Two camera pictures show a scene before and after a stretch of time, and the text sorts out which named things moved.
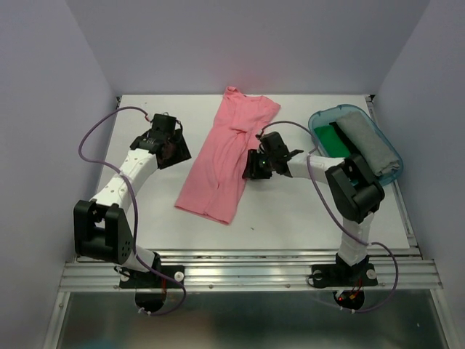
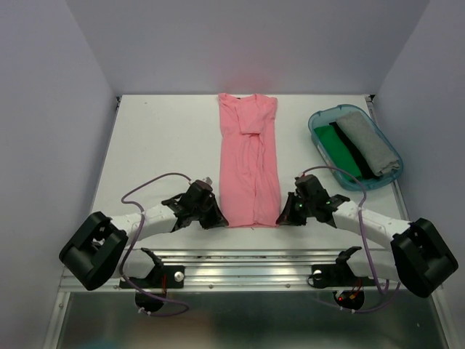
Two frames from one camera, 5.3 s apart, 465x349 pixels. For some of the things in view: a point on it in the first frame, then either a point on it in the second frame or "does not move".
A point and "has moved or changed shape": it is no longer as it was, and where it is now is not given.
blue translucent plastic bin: x=343 y=131 does not move
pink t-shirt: x=216 y=182 has moved or changed shape
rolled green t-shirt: x=331 y=142 does not move
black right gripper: x=252 y=169 to x=287 y=217
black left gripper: x=182 y=153 to x=216 y=219
